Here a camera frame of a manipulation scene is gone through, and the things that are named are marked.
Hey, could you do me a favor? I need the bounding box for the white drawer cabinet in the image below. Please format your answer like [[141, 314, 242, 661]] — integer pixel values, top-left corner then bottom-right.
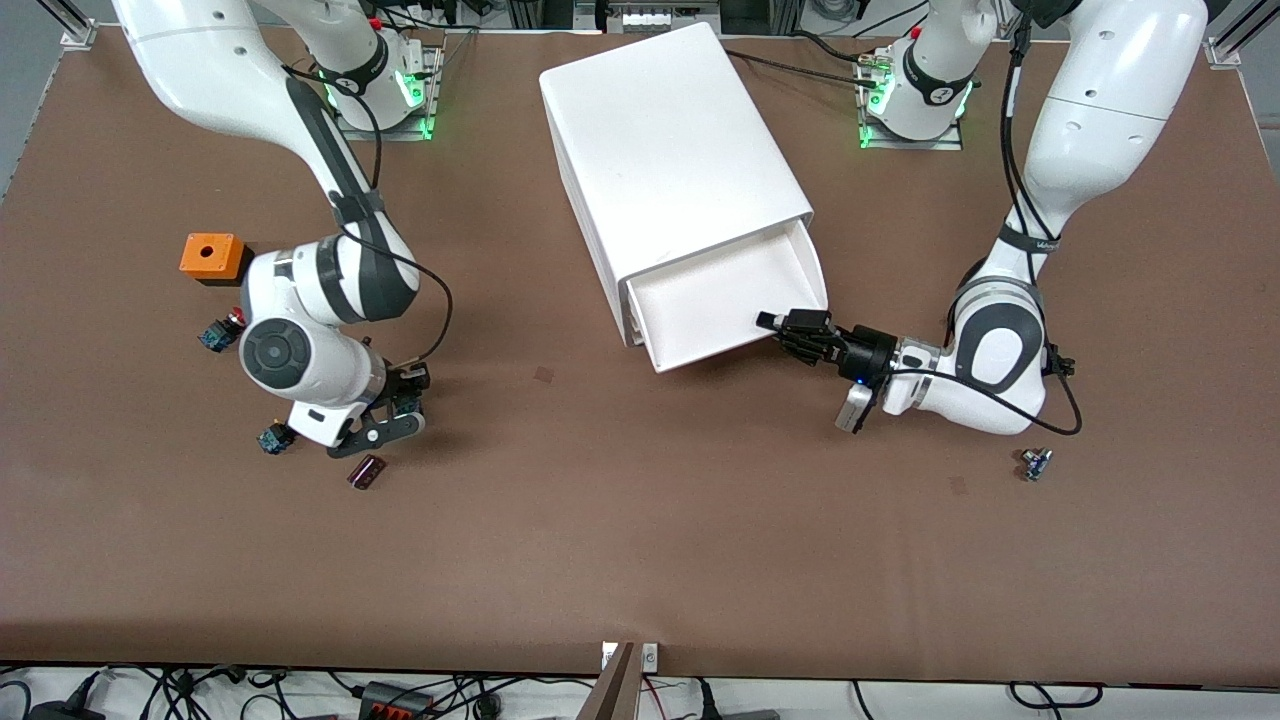
[[540, 22, 813, 348]]

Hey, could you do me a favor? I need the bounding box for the red push button switch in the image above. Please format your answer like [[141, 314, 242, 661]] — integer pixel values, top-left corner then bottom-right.
[[197, 308, 248, 354]]

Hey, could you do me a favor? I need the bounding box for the white power strip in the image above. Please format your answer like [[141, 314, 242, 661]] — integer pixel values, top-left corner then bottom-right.
[[608, 5, 723, 34]]

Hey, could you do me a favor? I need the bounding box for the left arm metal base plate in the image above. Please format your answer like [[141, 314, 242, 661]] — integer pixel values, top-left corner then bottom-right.
[[857, 50, 966, 151]]

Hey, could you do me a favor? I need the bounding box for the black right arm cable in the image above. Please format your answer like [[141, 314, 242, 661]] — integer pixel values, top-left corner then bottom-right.
[[280, 65, 456, 371]]

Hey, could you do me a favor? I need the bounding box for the orange button box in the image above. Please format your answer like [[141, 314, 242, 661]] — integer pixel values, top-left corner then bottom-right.
[[179, 233, 254, 288]]

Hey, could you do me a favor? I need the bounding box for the grey brown beam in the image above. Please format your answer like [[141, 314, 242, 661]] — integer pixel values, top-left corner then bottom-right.
[[578, 642, 641, 720]]

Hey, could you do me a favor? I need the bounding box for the white largest-gap cabinet drawer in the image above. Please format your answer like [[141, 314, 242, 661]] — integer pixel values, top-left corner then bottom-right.
[[625, 222, 830, 374]]

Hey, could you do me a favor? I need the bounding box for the black cable to base plate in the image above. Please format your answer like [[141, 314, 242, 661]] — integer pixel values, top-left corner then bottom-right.
[[725, 48, 881, 89]]

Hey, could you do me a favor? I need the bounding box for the black orange power strip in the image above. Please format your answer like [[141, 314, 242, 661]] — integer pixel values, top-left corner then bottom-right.
[[358, 682, 437, 720]]

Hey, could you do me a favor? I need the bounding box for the aluminium frame post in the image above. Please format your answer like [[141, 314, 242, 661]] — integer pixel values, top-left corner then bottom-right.
[[38, 0, 98, 48], [1205, 0, 1280, 67]]

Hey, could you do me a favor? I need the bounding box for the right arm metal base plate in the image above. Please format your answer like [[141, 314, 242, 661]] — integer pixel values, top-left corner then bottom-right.
[[330, 40, 444, 141]]

